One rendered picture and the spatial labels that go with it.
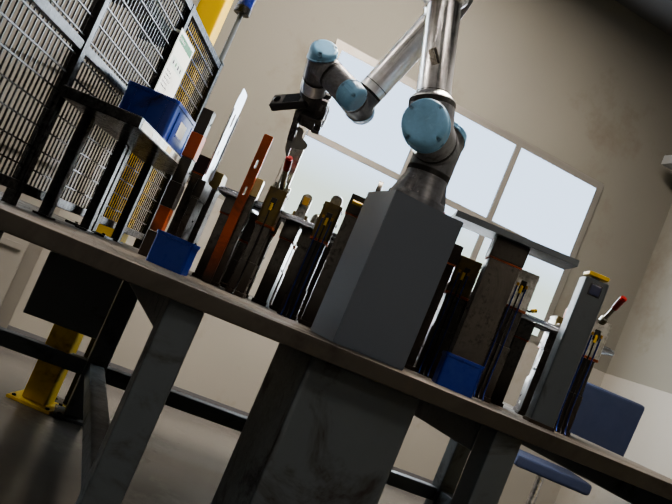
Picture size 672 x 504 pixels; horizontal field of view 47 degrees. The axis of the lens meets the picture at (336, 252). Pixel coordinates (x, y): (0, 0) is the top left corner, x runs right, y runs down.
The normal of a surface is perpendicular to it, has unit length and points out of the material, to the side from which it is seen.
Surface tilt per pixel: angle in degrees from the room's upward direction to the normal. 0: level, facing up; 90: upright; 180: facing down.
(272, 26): 90
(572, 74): 90
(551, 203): 90
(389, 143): 90
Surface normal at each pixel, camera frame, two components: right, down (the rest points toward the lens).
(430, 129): -0.31, -0.07
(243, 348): 0.30, 0.05
